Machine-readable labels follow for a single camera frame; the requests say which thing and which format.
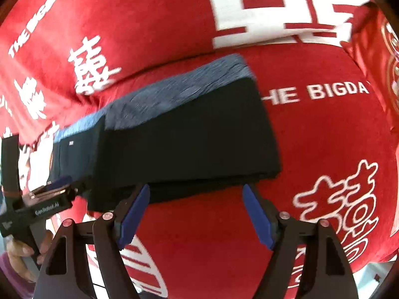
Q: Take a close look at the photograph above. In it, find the black pants grey patterned trim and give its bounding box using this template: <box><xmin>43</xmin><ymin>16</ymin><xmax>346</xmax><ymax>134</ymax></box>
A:
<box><xmin>49</xmin><ymin>54</ymin><xmax>281</xmax><ymax>211</ymax></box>

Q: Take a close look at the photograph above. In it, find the person's left hand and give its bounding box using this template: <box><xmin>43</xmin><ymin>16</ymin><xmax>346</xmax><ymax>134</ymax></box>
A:
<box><xmin>6</xmin><ymin>230</ymin><xmax>53</xmax><ymax>283</ymax></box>

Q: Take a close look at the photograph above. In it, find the red wedding print sofa cover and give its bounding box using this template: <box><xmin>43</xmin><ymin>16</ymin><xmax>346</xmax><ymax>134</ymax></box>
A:
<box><xmin>1</xmin><ymin>0</ymin><xmax>398</xmax><ymax>298</ymax></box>

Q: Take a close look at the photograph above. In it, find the cream folded cloth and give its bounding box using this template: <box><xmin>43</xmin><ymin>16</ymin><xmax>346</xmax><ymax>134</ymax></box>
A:
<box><xmin>18</xmin><ymin>136</ymin><xmax>53</xmax><ymax>194</ymax></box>

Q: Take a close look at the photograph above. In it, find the purple sleeve forearm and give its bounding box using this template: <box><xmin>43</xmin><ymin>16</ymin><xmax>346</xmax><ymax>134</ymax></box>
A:
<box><xmin>1</xmin><ymin>252</ymin><xmax>35</xmax><ymax>299</ymax></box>

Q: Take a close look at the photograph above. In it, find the red embroidered cushion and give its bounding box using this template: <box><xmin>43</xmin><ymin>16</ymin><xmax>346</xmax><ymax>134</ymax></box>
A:
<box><xmin>340</xmin><ymin>2</ymin><xmax>399</xmax><ymax>122</ymax></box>

